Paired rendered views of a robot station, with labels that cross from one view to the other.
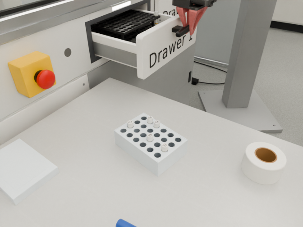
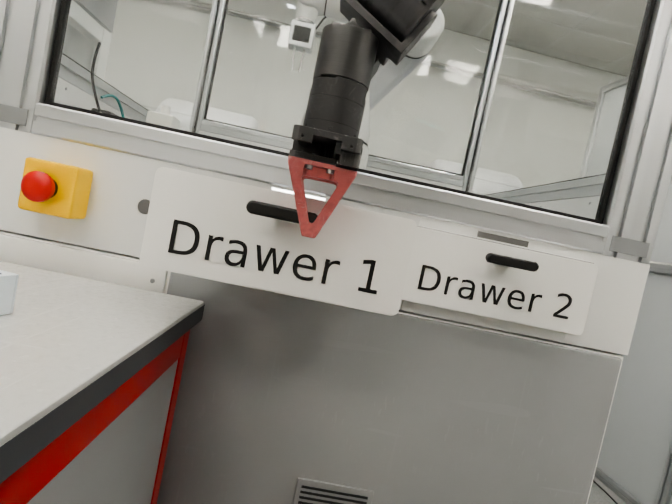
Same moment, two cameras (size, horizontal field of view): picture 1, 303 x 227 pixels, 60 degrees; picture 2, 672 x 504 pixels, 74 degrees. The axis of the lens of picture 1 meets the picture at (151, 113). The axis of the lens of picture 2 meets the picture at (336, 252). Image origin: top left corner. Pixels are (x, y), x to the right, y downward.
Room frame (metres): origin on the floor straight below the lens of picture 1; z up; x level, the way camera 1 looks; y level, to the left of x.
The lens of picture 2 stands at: (0.44, -0.48, 0.90)
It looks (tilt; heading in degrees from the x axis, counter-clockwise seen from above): 3 degrees down; 53
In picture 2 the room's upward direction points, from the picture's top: 12 degrees clockwise
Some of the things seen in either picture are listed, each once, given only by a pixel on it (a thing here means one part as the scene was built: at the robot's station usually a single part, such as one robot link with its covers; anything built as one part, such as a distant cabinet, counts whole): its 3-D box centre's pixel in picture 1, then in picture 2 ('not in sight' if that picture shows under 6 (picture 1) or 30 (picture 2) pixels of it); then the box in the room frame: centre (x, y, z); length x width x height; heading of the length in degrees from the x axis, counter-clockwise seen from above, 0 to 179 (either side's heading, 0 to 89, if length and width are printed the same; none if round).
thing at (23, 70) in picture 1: (34, 74); (55, 188); (0.49, 0.25, 0.88); 0.07 x 0.05 x 0.07; 146
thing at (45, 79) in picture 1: (44, 78); (40, 186); (0.47, 0.22, 0.88); 0.04 x 0.03 x 0.04; 146
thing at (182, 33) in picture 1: (180, 29); (283, 213); (0.67, -0.07, 0.91); 0.07 x 0.04 x 0.01; 146
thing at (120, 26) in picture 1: (114, 27); not in sight; (0.80, 0.11, 0.87); 0.22 x 0.18 x 0.06; 56
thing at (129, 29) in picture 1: (140, 24); not in sight; (0.74, 0.03, 0.90); 0.18 x 0.02 x 0.01; 146
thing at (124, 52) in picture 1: (112, 28); not in sight; (0.80, 0.12, 0.86); 0.40 x 0.26 x 0.06; 56
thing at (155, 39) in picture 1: (170, 39); (280, 242); (0.69, -0.05, 0.87); 0.29 x 0.02 x 0.11; 146
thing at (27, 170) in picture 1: (17, 167); not in sight; (0.33, 0.25, 0.77); 0.13 x 0.09 x 0.02; 53
